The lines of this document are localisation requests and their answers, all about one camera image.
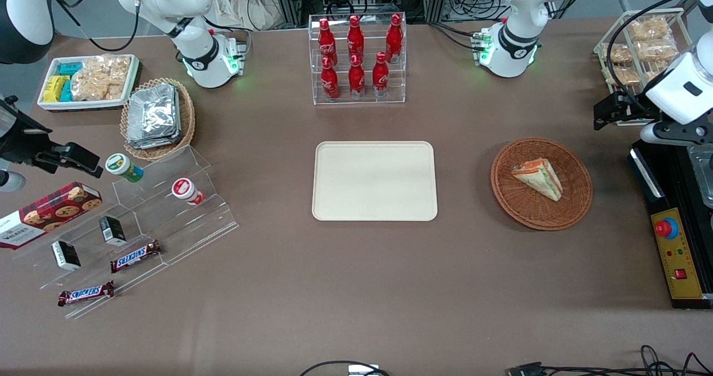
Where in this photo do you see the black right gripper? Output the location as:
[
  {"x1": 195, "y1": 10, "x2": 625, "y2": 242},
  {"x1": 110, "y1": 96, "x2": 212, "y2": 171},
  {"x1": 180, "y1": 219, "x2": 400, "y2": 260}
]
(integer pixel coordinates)
[{"x1": 0, "y1": 95, "x2": 104, "y2": 178}]

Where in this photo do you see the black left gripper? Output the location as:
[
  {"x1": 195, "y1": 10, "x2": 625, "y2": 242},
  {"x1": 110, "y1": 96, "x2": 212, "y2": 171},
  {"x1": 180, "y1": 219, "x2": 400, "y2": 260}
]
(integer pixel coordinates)
[{"x1": 593, "y1": 89, "x2": 661, "y2": 131}]

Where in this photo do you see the triangle sandwich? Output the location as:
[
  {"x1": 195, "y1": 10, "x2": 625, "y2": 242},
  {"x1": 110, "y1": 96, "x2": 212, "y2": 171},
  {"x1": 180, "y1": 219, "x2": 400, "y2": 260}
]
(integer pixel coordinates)
[{"x1": 511, "y1": 158, "x2": 564, "y2": 202}]

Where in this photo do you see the white rectangular snack tray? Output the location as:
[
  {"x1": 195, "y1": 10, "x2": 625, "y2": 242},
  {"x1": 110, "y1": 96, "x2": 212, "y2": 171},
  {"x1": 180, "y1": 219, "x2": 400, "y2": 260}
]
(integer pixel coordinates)
[{"x1": 37, "y1": 54, "x2": 140, "y2": 112}]

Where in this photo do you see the oval tan wicker basket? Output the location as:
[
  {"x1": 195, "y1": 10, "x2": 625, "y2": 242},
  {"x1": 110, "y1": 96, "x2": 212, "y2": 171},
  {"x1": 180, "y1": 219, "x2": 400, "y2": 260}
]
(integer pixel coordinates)
[{"x1": 120, "y1": 77, "x2": 196, "y2": 161}]

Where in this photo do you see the round brown wicker basket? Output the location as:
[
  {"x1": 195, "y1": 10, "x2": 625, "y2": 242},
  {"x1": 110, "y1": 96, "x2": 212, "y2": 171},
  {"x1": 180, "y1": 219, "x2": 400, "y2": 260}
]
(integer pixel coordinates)
[{"x1": 490, "y1": 137, "x2": 593, "y2": 231}]

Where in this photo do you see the beige plastic tray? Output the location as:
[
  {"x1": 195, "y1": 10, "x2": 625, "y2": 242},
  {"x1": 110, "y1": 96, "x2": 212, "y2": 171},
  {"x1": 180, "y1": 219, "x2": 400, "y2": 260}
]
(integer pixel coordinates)
[{"x1": 312, "y1": 141, "x2": 438, "y2": 222}]

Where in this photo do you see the clear bag of pastry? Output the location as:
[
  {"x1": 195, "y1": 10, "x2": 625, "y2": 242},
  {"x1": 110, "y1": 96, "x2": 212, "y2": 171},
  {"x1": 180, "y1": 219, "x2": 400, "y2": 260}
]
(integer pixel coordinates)
[
  {"x1": 604, "y1": 66, "x2": 642, "y2": 86},
  {"x1": 635, "y1": 39, "x2": 680, "y2": 63},
  {"x1": 629, "y1": 17, "x2": 672, "y2": 42},
  {"x1": 607, "y1": 43, "x2": 634, "y2": 65}
]

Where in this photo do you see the red tartan cookie box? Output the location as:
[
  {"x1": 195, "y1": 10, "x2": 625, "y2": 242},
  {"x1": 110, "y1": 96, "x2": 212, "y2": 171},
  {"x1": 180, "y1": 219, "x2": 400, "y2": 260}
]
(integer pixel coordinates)
[{"x1": 0, "y1": 182, "x2": 103, "y2": 250}]

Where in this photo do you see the green snack cup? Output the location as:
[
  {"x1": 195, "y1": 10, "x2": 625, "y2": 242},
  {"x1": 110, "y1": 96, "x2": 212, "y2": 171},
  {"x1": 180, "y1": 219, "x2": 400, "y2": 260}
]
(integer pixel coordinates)
[{"x1": 105, "y1": 153, "x2": 144, "y2": 184}]

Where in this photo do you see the yellow snack pack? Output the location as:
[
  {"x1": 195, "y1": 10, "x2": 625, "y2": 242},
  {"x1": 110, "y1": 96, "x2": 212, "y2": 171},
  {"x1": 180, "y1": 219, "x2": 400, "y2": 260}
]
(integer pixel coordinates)
[{"x1": 42, "y1": 75, "x2": 70, "y2": 103}]

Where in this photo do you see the small black box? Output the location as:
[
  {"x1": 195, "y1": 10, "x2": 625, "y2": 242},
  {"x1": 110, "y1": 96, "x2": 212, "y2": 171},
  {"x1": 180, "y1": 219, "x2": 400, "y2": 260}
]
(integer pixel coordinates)
[
  {"x1": 99, "y1": 216, "x2": 128, "y2": 247},
  {"x1": 51, "y1": 240, "x2": 82, "y2": 271}
]

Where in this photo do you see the clear bag of crackers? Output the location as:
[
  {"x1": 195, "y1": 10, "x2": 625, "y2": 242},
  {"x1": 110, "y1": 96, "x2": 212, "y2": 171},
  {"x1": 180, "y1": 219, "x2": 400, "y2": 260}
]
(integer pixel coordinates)
[{"x1": 71, "y1": 55, "x2": 131, "y2": 102}]

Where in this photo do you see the silver foil pouch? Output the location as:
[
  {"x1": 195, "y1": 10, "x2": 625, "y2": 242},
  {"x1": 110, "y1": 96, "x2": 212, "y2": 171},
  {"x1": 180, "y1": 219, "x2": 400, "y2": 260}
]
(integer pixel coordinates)
[
  {"x1": 126, "y1": 134, "x2": 183, "y2": 150},
  {"x1": 127, "y1": 84, "x2": 182, "y2": 141}
]

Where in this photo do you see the clear plastic container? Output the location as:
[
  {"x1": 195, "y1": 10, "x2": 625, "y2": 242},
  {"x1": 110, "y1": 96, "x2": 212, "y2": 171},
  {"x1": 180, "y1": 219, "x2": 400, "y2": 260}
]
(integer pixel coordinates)
[{"x1": 687, "y1": 144, "x2": 713, "y2": 207}]

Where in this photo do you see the black control box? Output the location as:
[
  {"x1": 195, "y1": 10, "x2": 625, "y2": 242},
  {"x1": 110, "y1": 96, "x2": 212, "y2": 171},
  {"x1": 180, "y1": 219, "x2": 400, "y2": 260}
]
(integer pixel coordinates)
[{"x1": 628, "y1": 139, "x2": 713, "y2": 310}]

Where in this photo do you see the brown snickers bar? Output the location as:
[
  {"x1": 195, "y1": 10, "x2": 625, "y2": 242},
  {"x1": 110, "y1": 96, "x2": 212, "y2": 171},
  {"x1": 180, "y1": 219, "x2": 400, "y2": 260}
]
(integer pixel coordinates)
[
  {"x1": 110, "y1": 240, "x2": 163, "y2": 274},
  {"x1": 58, "y1": 280, "x2": 115, "y2": 307}
]

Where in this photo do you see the red snack cup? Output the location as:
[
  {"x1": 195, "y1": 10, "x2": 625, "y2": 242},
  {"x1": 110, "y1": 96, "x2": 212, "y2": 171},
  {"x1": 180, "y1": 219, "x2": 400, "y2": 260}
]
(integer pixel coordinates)
[{"x1": 172, "y1": 178, "x2": 205, "y2": 206}]

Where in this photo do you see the red emergency stop button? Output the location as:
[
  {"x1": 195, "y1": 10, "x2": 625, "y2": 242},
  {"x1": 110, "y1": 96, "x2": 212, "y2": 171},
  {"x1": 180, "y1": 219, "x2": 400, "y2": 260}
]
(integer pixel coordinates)
[{"x1": 655, "y1": 218, "x2": 680, "y2": 240}]

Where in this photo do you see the clear acrylic stepped stand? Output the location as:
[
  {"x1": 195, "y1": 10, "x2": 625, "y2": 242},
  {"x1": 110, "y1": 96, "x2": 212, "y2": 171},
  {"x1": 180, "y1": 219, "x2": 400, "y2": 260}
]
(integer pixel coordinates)
[{"x1": 14, "y1": 145, "x2": 240, "y2": 321}]

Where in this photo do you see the red cola bottle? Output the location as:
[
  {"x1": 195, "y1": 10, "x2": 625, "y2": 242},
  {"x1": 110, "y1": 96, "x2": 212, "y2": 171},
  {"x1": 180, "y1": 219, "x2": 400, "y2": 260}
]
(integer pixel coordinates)
[
  {"x1": 321, "y1": 57, "x2": 340, "y2": 101},
  {"x1": 318, "y1": 18, "x2": 335, "y2": 65},
  {"x1": 349, "y1": 55, "x2": 367, "y2": 99},
  {"x1": 385, "y1": 14, "x2": 403, "y2": 64},
  {"x1": 347, "y1": 15, "x2": 365, "y2": 62},
  {"x1": 372, "y1": 52, "x2": 390, "y2": 97}
]

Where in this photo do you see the beige crumpled cloth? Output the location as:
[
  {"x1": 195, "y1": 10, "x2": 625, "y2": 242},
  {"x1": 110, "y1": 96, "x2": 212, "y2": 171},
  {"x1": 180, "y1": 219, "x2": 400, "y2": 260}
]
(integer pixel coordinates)
[{"x1": 208, "y1": 0, "x2": 280, "y2": 32}]

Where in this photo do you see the clear acrylic bottle rack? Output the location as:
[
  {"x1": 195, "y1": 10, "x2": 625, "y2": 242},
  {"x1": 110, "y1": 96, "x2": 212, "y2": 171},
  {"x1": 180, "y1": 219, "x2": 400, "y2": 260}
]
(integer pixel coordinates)
[{"x1": 308, "y1": 13, "x2": 407, "y2": 106}]

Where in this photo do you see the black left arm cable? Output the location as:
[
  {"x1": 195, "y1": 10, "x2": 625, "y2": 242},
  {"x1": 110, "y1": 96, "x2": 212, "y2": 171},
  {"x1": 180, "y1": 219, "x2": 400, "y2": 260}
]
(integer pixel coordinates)
[{"x1": 606, "y1": 0, "x2": 695, "y2": 112}]

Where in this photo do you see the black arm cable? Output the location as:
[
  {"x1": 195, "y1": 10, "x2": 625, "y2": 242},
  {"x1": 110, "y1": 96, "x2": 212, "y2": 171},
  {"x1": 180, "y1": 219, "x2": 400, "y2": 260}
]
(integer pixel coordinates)
[
  {"x1": 606, "y1": 0, "x2": 695, "y2": 112},
  {"x1": 51, "y1": 0, "x2": 141, "y2": 53}
]

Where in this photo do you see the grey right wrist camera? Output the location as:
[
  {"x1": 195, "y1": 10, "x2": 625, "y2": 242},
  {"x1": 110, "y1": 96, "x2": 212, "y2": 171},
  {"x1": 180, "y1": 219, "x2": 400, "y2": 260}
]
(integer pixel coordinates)
[{"x1": 0, "y1": 170, "x2": 26, "y2": 193}]

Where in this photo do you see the cream wire rack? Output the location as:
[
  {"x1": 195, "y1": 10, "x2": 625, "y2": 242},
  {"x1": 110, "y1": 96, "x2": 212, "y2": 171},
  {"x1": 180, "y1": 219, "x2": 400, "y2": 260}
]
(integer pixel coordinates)
[{"x1": 593, "y1": 7, "x2": 704, "y2": 127}]

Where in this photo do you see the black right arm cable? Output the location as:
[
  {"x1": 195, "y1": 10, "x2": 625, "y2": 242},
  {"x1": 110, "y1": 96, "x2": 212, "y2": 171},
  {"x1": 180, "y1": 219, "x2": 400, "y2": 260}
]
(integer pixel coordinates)
[{"x1": 51, "y1": 0, "x2": 141, "y2": 53}]

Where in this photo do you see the black cable with connector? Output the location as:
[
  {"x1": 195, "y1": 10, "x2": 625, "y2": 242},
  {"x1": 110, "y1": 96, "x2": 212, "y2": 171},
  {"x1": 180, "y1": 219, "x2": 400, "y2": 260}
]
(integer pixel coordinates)
[{"x1": 506, "y1": 345, "x2": 713, "y2": 376}]

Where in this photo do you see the black looped floor cable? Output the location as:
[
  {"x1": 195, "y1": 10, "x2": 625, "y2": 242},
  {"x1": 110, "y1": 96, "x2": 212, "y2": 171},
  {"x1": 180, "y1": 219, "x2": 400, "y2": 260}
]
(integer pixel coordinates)
[{"x1": 299, "y1": 360, "x2": 392, "y2": 376}]

